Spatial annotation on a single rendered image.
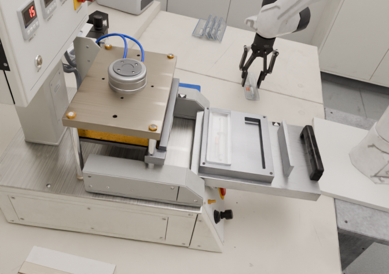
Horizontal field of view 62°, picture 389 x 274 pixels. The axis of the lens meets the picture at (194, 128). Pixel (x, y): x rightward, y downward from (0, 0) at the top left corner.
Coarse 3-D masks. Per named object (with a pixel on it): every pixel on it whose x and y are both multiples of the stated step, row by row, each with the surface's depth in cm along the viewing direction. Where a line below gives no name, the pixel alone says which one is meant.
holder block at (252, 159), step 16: (208, 112) 83; (240, 112) 84; (240, 128) 80; (256, 128) 83; (240, 144) 76; (256, 144) 79; (240, 160) 72; (256, 160) 75; (272, 160) 74; (240, 176) 71; (256, 176) 71; (272, 176) 71
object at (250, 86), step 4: (248, 72) 140; (252, 72) 140; (248, 76) 137; (252, 76) 138; (248, 80) 135; (252, 80) 136; (248, 84) 133; (252, 84) 134; (256, 84) 134; (248, 88) 131; (252, 88) 132; (256, 88) 132; (248, 92) 129; (252, 92) 130; (256, 92) 130; (248, 96) 127; (252, 96) 128; (256, 96) 128
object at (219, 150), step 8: (216, 112) 82; (224, 112) 82; (216, 120) 80; (224, 120) 80; (216, 128) 78; (224, 128) 78; (208, 136) 75; (216, 136) 76; (224, 136) 76; (208, 144) 73; (216, 144) 74; (224, 144) 74; (208, 152) 72; (216, 152) 72; (224, 152) 72; (216, 160) 70; (224, 160) 71
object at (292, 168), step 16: (272, 128) 86; (288, 128) 86; (272, 144) 81; (288, 144) 76; (304, 144) 83; (192, 160) 74; (288, 160) 73; (304, 160) 79; (208, 176) 71; (224, 176) 72; (288, 176) 74; (304, 176) 75; (256, 192) 73; (272, 192) 73; (288, 192) 72; (304, 192) 72; (320, 192) 72
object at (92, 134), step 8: (80, 136) 66; (88, 136) 66; (96, 136) 66; (104, 136) 66; (112, 136) 65; (120, 136) 65; (128, 136) 65; (160, 136) 70; (104, 144) 67; (112, 144) 67; (120, 144) 67; (128, 144) 67; (136, 144) 67; (144, 144) 66
